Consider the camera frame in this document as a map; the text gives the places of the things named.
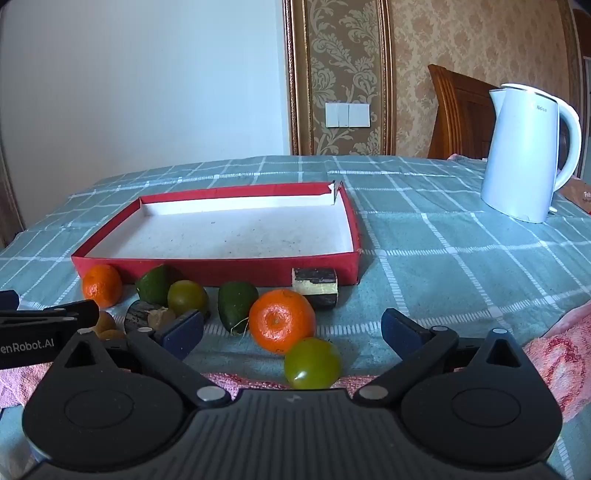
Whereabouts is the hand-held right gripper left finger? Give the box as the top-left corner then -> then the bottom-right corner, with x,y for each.
48,309 -> 232,409

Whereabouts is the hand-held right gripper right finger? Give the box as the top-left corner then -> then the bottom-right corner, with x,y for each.
352,308 -> 539,402

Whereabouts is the olive green tomato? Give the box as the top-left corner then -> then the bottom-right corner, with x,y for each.
167,280 -> 209,317

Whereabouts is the small tangerine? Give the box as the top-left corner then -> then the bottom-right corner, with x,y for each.
82,264 -> 123,309

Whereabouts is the cut cucumber chunk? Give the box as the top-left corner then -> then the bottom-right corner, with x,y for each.
136,264 -> 184,306

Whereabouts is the green cucumber end piece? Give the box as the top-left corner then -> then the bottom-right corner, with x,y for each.
218,281 -> 259,334

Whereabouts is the large tangerine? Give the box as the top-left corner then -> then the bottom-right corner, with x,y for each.
249,289 -> 317,355

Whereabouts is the light green tomato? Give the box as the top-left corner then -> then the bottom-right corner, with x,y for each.
283,337 -> 343,389

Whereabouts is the red cardboard box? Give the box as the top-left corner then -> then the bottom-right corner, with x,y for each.
71,181 -> 362,288

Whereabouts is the green checked bedsheet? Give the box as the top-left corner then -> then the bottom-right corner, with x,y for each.
0,154 -> 591,480

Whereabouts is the pink towel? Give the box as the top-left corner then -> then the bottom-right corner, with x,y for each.
0,302 -> 591,423

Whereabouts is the white electric kettle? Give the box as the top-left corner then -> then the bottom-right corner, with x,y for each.
480,83 -> 583,224

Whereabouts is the wooden headboard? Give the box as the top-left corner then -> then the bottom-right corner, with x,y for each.
427,64 -> 502,160

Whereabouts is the brown cardboard box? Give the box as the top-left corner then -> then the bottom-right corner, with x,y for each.
564,178 -> 591,206

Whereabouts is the white wall switch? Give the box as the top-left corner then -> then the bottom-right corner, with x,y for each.
325,102 -> 371,128

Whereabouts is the gold patterned wall panel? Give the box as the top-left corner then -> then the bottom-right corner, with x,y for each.
283,0 -> 397,157

